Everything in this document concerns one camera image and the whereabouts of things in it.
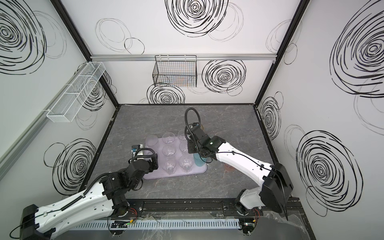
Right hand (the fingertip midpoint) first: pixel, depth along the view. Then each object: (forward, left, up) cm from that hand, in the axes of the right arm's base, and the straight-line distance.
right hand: (188, 146), depth 79 cm
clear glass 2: (+12, +14, -11) cm, 21 cm away
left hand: (-5, +19, -2) cm, 20 cm away
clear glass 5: (-4, +2, -11) cm, 12 cm away
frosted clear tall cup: (+14, +6, -11) cm, 18 cm away
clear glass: (+8, +24, -9) cm, 27 cm away
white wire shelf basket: (+20, +60, +19) cm, 66 cm away
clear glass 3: (+3, +12, -10) cm, 16 cm away
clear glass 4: (+7, +4, -13) cm, 16 cm away
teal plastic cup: (-3, -6, -11) cm, 13 cm away
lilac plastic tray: (+1, +10, -15) cm, 18 cm away
